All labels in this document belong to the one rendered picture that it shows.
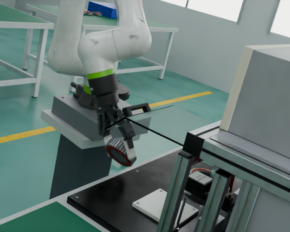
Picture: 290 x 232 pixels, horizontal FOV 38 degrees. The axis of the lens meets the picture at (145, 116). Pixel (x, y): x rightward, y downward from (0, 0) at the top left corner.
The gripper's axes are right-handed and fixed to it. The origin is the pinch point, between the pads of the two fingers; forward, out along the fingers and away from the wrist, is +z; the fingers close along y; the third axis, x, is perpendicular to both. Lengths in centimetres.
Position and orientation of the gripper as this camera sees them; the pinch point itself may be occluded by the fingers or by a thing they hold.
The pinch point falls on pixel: (120, 151)
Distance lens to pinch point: 142.9
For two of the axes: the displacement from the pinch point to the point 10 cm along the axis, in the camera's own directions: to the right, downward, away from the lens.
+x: -7.5, 3.0, -5.9
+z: 2.3, 9.5, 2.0
